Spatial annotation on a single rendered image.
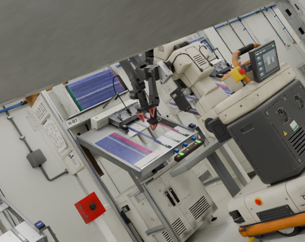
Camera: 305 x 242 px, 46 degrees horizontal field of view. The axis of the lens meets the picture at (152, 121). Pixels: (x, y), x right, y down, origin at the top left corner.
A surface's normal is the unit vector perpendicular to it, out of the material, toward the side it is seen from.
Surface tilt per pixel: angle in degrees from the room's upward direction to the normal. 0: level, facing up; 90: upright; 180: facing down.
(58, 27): 180
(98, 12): 180
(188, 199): 90
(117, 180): 90
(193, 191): 91
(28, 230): 47
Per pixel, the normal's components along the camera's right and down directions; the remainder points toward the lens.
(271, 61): 0.69, 0.00
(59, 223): 0.51, -0.40
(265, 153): -0.67, 0.38
